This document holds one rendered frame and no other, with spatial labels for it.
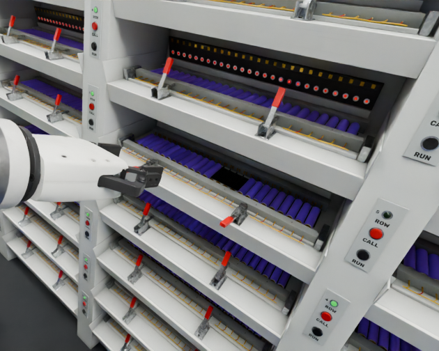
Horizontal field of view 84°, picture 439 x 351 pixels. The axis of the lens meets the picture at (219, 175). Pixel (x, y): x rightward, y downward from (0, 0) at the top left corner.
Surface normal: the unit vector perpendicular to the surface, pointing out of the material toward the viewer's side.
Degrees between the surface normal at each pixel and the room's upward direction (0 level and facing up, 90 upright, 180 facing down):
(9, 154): 58
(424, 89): 90
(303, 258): 17
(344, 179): 107
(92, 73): 90
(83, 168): 76
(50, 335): 0
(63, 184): 83
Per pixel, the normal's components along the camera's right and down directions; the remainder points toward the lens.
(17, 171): 0.89, 0.15
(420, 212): -0.50, 0.22
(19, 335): 0.24, -0.89
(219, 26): -0.55, 0.47
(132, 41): 0.83, 0.39
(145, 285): 0.08, -0.79
